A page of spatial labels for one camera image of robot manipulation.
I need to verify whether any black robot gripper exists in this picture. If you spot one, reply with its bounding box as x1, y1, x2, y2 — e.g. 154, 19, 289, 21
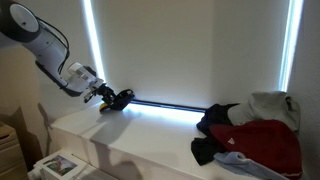
84, 83, 122, 108

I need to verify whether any black cap with yellow brim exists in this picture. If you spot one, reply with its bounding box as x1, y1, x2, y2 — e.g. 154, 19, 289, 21
99, 89, 135, 112

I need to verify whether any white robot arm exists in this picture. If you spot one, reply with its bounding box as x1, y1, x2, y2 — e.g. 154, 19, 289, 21
0, 0, 126, 111

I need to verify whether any grey cap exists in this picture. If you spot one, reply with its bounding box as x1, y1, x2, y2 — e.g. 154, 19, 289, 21
227, 91, 300, 132

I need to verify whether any white box with picture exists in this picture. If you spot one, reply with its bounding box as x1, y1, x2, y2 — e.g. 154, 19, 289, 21
28, 150, 118, 180

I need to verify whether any white roller blind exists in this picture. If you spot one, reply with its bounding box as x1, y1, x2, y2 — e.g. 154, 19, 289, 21
92, 0, 290, 108

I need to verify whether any dark navy garment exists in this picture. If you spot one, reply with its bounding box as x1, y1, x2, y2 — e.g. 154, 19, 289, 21
191, 104, 236, 166

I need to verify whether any wooden drawer cabinet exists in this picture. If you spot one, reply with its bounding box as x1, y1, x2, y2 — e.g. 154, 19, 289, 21
0, 123, 28, 180

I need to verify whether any light blue cloth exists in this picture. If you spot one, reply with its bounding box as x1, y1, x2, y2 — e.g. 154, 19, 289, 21
214, 152, 289, 180

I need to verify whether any dark red beanie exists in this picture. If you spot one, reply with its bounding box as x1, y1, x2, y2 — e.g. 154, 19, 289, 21
210, 120, 303, 179

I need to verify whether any black window blind bottom rail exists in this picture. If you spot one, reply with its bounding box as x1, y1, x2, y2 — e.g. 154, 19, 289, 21
131, 99, 206, 112

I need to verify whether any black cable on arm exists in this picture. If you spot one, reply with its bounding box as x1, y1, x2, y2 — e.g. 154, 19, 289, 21
34, 16, 71, 76

